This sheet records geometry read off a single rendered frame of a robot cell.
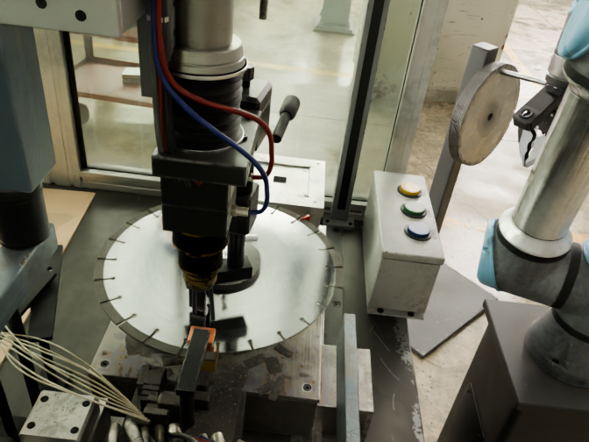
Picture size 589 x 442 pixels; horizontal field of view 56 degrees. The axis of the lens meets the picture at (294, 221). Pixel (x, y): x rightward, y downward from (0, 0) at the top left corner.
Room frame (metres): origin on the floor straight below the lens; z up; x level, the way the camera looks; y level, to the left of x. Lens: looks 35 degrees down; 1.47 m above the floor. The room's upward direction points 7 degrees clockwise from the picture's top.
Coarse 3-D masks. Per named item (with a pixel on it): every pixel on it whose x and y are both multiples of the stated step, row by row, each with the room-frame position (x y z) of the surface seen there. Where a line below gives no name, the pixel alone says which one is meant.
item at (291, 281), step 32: (160, 224) 0.68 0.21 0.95; (256, 224) 0.71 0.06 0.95; (288, 224) 0.72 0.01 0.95; (128, 256) 0.60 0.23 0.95; (160, 256) 0.61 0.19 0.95; (288, 256) 0.64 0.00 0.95; (320, 256) 0.65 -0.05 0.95; (128, 288) 0.53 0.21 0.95; (160, 288) 0.54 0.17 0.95; (256, 288) 0.57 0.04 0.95; (288, 288) 0.57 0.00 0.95; (320, 288) 0.58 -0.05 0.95; (128, 320) 0.48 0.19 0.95; (160, 320) 0.48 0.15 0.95; (192, 320) 0.49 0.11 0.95; (224, 320) 0.50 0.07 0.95; (256, 320) 0.50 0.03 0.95; (288, 320) 0.51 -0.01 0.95; (224, 352) 0.45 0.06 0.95
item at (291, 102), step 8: (288, 96) 0.60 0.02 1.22; (296, 96) 0.60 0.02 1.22; (288, 104) 0.58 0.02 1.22; (296, 104) 0.59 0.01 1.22; (280, 112) 0.58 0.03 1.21; (288, 112) 0.57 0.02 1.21; (296, 112) 0.58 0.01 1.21; (280, 120) 0.56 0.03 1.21; (288, 120) 0.56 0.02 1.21; (280, 128) 0.54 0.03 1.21; (280, 136) 0.53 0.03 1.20
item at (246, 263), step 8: (232, 240) 0.53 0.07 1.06; (240, 240) 0.53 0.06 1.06; (232, 248) 0.53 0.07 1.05; (240, 248) 0.53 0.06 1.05; (232, 256) 0.53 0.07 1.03; (240, 256) 0.53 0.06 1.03; (224, 264) 0.53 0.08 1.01; (232, 264) 0.53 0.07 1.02; (240, 264) 0.53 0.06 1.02; (248, 264) 0.54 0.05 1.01; (224, 272) 0.52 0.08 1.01; (232, 272) 0.52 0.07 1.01; (240, 272) 0.53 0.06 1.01; (248, 272) 0.53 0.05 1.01; (216, 280) 0.51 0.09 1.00; (224, 280) 0.52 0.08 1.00; (232, 280) 0.52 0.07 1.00; (240, 280) 0.53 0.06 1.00; (200, 296) 0.50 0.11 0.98; (200, 304) 0.50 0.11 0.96
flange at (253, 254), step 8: (248, 248) 0.64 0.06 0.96; (256, 248) 0.64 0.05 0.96; (248, 256) 0.62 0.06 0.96; (256, 256) 0.62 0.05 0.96; (256, 264) 0.60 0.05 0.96; (256, 272) 0.59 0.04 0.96; (248, 280) 0.57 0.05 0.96; (216, 288) 0.55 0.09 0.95; (224, 288) 0.55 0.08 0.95; (232, 288) 0.56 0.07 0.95
